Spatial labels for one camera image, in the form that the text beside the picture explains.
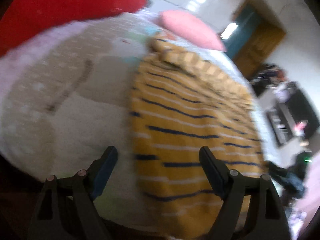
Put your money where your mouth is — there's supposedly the beige patterned bed sheet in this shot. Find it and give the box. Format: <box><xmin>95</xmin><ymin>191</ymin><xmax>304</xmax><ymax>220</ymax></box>
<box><xmin>0</xmin><ymin>10</ymin><xmax>269</xmax><ymax>233</ymax></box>

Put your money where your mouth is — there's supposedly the black tv stand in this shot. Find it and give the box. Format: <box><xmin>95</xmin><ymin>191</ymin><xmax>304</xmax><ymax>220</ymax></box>
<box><xmin>250</xmin><ymin>64</ymin><xmax>320</xmax><ymax>147</ymax></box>

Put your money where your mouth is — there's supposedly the teal door panel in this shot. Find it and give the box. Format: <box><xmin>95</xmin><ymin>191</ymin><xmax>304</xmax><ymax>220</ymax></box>
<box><xmin>226</xmin><ymin>10</ymin><xmax>262</xmax><ymax>58</ymax></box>

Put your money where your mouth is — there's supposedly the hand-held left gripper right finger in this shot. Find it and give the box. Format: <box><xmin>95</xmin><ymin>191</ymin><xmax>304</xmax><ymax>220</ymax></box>
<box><xmin>199</xmin><ymin>146</ymin><xmax>292</xmax><ymax>240</ymax></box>

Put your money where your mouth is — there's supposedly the yellow striped knit sweater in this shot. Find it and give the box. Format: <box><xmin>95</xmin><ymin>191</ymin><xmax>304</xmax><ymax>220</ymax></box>
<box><xmin>129</xmin><ymin>37</ymin><xmax>267</xmax><ymax>239</ymax></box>

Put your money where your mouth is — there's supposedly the wooden door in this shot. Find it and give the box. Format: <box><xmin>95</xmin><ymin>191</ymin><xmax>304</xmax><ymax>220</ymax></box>
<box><xmin>232</xmin><ymin>21</ymin><xmax>286</xmax><ymax>78</ymax></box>

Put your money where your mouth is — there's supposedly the red blanket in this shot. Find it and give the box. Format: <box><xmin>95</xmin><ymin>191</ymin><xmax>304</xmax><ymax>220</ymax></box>
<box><xmin>0</xmin><ymin>0</ymin><xmax>148</xmax><ymax>57</ymax></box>

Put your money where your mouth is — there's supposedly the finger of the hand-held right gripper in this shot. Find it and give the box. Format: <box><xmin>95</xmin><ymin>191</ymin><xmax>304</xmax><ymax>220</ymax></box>
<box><xmin>264</xmin><ymin>160</ymin><xmax>288</xmax><ymax>182</ymax></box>

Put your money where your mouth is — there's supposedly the pink pillow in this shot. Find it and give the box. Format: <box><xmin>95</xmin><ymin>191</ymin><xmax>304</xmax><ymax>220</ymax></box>
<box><xmin>159</xmin><ymin>10</ymin><xmax>227</xmax><ymax>52</ymax></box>

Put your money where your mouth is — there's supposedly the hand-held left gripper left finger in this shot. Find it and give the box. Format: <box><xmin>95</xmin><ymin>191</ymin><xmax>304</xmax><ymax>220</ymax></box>
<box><xmin>30</xmin><ymin>146</ymin><xmax>118</xmax><ymax>240</ymax></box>

